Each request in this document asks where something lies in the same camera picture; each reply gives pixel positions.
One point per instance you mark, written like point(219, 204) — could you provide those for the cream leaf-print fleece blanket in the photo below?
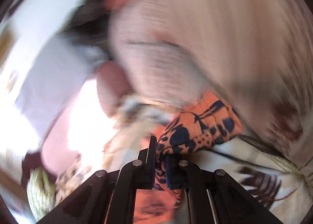
point(274, 181)

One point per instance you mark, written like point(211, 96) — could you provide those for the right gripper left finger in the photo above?
point(108, 197)

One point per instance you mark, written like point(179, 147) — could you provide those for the orange black floral garment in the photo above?
point(208, 122)

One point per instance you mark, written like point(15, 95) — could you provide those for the grey blue pillow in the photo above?
point(59, 72)

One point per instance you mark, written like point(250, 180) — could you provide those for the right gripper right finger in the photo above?
point(213, 197)

